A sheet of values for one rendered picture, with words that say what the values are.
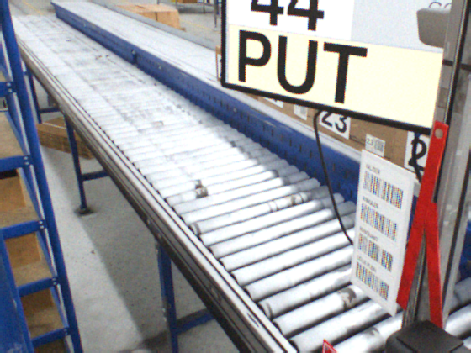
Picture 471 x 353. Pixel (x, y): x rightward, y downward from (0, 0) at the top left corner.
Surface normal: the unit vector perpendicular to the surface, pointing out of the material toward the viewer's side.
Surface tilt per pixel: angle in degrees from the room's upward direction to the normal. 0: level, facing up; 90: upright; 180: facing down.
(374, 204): 90
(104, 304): 0
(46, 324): 0
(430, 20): 90
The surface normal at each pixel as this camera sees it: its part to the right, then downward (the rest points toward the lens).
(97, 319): 0.02, -0.91
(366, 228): -0.83, 0.22
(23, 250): 0.56, 0.37
